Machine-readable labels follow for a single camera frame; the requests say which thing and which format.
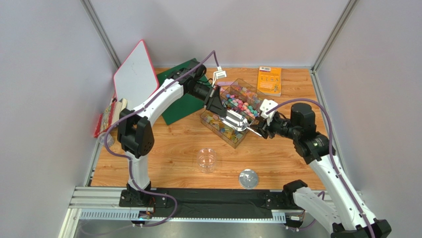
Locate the pink highlighter pen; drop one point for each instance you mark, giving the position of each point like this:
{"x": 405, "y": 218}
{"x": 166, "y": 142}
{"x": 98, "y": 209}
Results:
{"x": 224, "y": 83}

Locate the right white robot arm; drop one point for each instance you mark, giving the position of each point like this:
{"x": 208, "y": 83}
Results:
{"x": 323, "y": 158}

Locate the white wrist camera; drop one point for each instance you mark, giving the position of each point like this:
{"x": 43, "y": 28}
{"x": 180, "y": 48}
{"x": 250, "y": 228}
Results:
{"x": 267, "y": 109}
{"x": 218, "y": 74}

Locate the black base mat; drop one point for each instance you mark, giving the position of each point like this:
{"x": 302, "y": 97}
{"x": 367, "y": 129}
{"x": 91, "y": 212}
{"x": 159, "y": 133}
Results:
{"x": 210, "y": 203}

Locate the silver metal scoop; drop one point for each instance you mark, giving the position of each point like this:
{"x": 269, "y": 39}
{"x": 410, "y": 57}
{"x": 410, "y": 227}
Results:
{"x": 238, "y": 122}

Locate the clear compartment candy box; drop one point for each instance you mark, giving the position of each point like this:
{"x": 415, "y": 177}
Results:
{"x": 241, "y": 98}

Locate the white board pink frame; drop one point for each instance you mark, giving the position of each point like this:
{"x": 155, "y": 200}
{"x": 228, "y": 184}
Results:
{"x": 136, "y": 78}

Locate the green cutting mat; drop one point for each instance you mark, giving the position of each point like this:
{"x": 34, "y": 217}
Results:
{"x": 184, "y": 106}

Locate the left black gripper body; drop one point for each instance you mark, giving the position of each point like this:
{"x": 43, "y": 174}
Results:
{"x": 212, "y": 97}

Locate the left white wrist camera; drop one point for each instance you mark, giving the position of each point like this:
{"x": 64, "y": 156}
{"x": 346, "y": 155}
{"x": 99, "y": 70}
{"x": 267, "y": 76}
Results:
{"x": 218, "y": 74}

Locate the small clear plastic cup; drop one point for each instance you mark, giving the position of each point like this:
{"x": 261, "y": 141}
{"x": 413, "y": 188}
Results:
{"x": 102, "y": 140}

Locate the silver round jar lid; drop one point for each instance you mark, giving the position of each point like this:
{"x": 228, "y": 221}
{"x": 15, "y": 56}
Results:
{"x": 248, "y": 179}

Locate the stack of books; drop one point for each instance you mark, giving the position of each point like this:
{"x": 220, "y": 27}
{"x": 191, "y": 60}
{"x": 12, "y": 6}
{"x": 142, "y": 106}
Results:
{"x": 110, "y": 116}

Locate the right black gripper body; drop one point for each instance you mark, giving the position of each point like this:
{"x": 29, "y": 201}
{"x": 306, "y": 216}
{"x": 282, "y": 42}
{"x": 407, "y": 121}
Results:
{"x": 266, "y": 127}

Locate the aluminium front rail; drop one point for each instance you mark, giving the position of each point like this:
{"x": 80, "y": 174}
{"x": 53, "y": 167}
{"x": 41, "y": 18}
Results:
{"x": 103, "y": 202}

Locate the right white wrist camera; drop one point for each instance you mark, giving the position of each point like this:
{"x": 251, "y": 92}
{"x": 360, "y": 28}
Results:
{"x": 267, "y": 109}

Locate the orange yellow book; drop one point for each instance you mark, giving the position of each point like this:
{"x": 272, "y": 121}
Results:
{"x": 269, "y": 80}

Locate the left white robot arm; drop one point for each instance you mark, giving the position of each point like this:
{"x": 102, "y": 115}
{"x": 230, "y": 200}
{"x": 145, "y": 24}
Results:
{"x": 135, "y": 127}

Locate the clear plastic jar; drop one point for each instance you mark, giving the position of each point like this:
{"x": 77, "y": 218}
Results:
{"x": 206, "y": 160}

